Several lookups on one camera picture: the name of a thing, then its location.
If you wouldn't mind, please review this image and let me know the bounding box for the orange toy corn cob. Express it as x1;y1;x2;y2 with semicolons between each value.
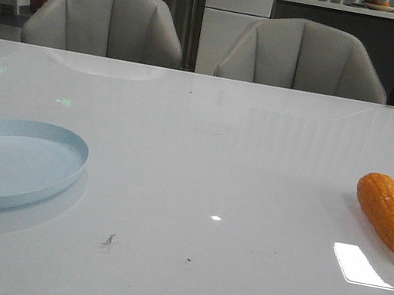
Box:
356;172;394;253

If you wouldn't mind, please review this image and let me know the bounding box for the light blue round plate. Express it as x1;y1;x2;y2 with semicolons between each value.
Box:
0;119;89;209

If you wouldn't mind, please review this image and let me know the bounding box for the grey armchair on right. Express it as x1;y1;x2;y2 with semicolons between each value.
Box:
214;18;386;105

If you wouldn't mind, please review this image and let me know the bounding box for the grey armchair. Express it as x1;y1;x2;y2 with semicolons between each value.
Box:
20;0;182;69
214;18;386;105

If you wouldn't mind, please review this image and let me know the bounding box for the white cabinet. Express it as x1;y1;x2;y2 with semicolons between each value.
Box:
195;0;274;75

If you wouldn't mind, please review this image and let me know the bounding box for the grey armchair on left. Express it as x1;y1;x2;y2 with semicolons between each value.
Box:
20;0;182;69

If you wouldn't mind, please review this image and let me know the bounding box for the grey counter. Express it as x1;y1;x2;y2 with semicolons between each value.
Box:
271;0;394;97

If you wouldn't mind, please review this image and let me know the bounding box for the fruit bowl on counter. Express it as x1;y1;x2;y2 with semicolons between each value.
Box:
362;0;394;12

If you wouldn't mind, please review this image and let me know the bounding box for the barrier post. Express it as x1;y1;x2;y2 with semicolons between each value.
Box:
184;0;199;70

